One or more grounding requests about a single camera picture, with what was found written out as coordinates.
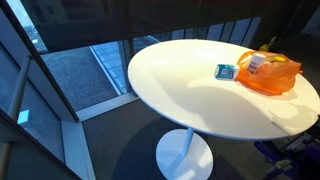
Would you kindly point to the blue cardboard box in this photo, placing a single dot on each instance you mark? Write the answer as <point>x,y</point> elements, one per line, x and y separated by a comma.
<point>226,72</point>

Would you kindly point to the orange plastic bag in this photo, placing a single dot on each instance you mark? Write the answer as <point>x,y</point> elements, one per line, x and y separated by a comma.
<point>273,80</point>

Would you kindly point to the white table pole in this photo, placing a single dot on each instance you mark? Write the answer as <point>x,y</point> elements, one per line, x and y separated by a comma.
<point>187,141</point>

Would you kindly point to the dark window blind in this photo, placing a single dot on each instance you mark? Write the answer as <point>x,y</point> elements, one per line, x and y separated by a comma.
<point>133,16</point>

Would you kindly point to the white round table base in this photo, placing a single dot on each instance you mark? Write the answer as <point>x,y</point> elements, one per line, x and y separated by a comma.
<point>196,163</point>

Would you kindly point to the white bottle with label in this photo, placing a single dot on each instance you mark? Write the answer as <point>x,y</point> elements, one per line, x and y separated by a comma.
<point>256,63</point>

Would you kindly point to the yellow green object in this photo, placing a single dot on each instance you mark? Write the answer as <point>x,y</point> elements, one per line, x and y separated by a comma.
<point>266,46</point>

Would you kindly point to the yellow round item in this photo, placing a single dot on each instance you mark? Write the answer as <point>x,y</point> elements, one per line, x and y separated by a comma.
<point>279,59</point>

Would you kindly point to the metal handrail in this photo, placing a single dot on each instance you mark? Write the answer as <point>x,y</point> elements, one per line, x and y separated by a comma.
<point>18,93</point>

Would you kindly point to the purple and yellow equipment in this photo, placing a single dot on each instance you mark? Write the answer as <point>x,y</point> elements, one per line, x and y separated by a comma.
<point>286,163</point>

